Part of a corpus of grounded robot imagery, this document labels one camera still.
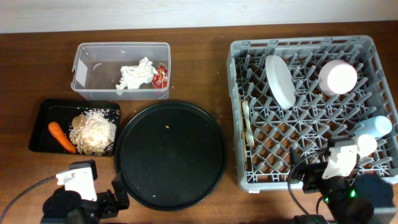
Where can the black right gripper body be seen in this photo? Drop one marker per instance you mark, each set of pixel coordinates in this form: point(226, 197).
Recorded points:
point(314, 172)

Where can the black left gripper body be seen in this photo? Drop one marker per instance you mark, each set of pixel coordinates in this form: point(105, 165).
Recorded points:
point(105, 208)

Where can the peanut shells and rice scraps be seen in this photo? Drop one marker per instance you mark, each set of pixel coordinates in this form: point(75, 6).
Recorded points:
point(93, 132)

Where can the white plastic fork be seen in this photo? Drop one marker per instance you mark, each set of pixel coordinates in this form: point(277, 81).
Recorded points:
point(248, 134)

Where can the orange carrot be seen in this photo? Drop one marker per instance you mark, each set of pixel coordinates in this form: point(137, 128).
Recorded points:
point(60, 136)

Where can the grey plate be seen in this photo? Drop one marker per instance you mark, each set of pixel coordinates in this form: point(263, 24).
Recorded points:
point(280, 81)

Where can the pink bowl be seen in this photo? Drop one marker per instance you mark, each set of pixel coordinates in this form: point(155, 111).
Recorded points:
point(337, 77)

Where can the white tissue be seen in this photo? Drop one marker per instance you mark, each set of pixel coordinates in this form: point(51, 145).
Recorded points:
point(134, 76)

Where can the red snack wrapper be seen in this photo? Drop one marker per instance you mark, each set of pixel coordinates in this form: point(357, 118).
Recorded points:
point(160, 79)

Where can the white cup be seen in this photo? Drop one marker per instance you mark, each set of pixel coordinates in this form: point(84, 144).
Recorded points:
point(366, 144)

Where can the wooden chopstick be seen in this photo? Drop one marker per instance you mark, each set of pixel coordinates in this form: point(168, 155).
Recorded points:
point(243, 132)

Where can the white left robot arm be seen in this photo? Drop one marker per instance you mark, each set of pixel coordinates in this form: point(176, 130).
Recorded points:
point(76, 200)

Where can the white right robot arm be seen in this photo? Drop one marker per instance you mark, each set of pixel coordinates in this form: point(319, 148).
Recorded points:
point(367, 198)

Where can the grey dishwasher rack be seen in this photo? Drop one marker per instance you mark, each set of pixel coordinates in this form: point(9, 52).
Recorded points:
point(315, 117)

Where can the clear plastic waste bin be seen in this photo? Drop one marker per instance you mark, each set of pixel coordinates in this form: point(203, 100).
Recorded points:
point(97, 69)

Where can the round black serving tray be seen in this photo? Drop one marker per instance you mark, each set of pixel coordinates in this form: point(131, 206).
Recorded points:
point(171, 155)

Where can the light blue cup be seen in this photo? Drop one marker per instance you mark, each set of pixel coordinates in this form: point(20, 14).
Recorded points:
point(377, 127)

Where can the black rectangular tray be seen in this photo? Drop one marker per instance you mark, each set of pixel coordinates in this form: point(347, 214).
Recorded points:
point(63, 112)

